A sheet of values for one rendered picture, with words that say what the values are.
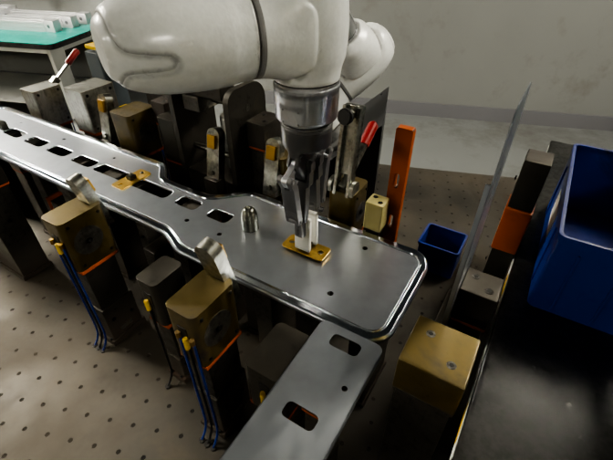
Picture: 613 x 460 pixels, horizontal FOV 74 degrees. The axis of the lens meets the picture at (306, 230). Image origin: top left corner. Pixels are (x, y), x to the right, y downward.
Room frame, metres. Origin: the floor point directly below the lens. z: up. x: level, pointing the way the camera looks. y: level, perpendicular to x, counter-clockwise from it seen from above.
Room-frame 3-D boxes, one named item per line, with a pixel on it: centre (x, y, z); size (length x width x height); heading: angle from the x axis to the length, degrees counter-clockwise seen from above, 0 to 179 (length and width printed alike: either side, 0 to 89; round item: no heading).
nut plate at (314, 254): (0.55, 0.00, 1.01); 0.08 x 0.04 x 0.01; 59
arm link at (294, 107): (0.55, 0.00, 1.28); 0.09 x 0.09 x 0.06
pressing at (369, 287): (0.80, 0.42, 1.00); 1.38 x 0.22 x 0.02; 59
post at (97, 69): (1.34, 0.64, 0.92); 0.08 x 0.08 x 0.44; 59
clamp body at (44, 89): (1.26, 0.81, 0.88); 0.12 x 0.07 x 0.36; 149
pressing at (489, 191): (0.41, -0.22, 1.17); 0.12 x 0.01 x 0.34; 149
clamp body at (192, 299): (0.40, 0.16, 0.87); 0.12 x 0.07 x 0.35; 149
